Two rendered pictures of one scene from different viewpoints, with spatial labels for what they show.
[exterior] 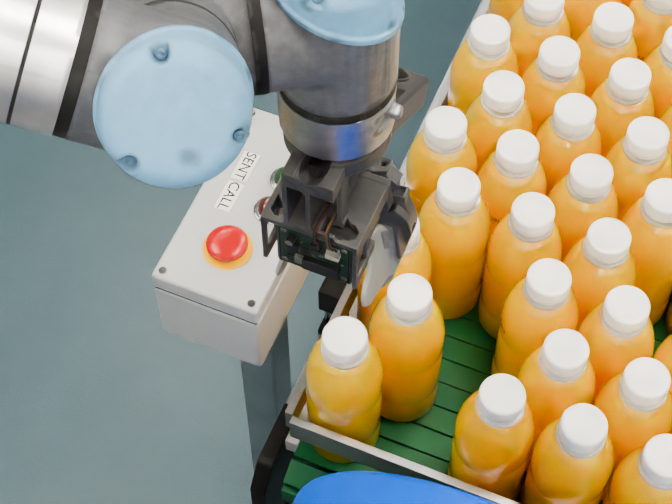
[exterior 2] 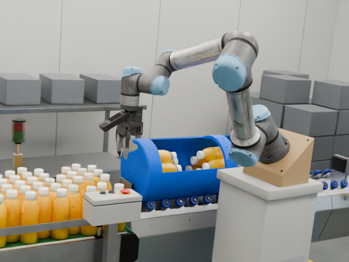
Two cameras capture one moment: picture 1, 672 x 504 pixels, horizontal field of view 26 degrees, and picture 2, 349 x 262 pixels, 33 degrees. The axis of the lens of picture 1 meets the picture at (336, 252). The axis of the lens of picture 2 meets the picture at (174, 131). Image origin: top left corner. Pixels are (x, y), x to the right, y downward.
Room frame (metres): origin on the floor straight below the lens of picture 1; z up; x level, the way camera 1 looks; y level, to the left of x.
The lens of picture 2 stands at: (2.32, 1.47, 1.81)
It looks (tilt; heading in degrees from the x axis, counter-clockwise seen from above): 12 degrees down; 215
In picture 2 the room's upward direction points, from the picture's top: 5 degrees clockwise
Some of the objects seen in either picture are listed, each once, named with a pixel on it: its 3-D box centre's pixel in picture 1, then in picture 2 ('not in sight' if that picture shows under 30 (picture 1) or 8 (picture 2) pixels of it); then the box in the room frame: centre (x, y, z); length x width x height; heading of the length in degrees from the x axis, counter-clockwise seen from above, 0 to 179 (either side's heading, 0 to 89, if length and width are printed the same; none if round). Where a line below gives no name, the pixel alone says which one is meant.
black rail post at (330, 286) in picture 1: (333, 305); (98, 227); (0.71, 0.00, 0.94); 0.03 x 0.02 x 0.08; 157
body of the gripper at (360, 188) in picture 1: (333, 182); (130, 120); (0.56, 0.00, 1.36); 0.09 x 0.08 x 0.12; 157
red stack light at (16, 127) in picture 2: not in sight; (18, 126); (0.63, -0.59, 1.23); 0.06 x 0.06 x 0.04
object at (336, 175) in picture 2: not in sight; (339, 169); (-0.81, 0.40, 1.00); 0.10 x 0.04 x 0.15; 67
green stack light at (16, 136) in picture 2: not in sight; (18, 135); (0.63, -0.59, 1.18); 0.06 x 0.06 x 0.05
